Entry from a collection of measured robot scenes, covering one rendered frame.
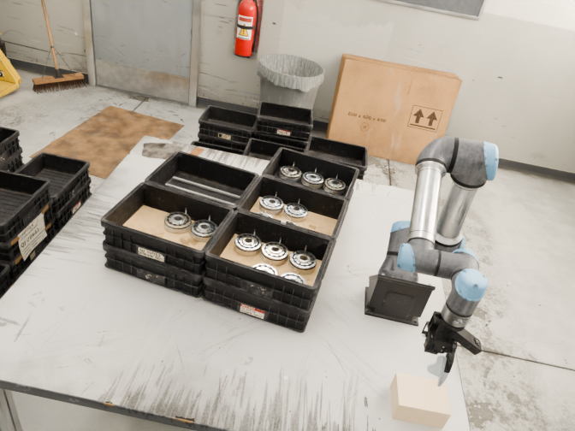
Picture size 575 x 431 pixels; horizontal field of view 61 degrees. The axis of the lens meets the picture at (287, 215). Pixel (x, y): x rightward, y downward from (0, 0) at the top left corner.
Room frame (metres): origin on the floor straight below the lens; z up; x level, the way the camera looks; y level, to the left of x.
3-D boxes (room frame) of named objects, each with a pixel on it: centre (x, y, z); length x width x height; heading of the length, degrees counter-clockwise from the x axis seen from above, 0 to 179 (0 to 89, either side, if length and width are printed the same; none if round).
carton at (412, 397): (0.98, -0.52, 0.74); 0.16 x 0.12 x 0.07; 90
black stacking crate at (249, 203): (1.66, -0.02, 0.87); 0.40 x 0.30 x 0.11; 80
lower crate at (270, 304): (1.36, 0.03, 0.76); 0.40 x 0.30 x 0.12; 80
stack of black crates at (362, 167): (2.88, -0.24, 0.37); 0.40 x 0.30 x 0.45; 89
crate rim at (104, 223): (1.43, 0.43, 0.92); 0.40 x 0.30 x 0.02; 80
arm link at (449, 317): (0.98, -0.50, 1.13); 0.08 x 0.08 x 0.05
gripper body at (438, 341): (0.98, -0.49, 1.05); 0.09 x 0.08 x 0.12; 90
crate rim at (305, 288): (1.36, 0.03, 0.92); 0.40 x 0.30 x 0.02; 80
